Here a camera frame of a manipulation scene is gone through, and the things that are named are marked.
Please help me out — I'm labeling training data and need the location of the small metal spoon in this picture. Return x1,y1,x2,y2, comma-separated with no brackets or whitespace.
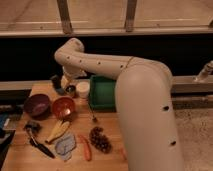
88,104,98,123

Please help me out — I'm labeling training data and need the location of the dark grape bunch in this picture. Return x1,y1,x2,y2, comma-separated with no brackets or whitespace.
89,127,112,154

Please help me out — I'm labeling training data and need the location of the red bowl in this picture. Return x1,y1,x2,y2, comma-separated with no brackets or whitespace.
51,97,75,119

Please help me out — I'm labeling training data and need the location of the orange yellow apple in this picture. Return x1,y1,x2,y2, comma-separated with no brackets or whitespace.
121,148,127,161

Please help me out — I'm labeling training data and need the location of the blue grey cloth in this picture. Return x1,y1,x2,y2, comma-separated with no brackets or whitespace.
55,133,76,161

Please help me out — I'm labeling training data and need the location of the black handled peeler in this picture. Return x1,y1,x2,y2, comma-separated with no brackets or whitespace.
24,121,55,158

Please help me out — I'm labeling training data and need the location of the white cup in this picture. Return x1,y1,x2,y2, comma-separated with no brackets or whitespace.
76,82,90,98

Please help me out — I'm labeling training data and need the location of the orange carrot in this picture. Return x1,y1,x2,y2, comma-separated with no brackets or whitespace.
78,135,92,161

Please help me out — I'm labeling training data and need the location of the purple bowl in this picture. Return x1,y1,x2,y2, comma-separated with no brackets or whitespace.
23,94,50,117

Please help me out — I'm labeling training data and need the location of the white bracket on rail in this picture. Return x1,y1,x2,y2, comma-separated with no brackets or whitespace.
195,60,213,82

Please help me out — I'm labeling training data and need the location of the green plastic tray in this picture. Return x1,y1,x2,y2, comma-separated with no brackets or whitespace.
89,75,115,110

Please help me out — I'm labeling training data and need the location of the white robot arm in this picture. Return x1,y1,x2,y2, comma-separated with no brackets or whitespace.
55,38,184,171

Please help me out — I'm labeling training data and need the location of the wooden cutting board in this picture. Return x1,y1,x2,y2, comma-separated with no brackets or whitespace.
1,82,129,171

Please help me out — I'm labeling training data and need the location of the yellow banana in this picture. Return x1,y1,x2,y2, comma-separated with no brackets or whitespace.
45,120,70,144

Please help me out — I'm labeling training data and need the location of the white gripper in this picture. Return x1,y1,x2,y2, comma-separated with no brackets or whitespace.
61,69,86,88

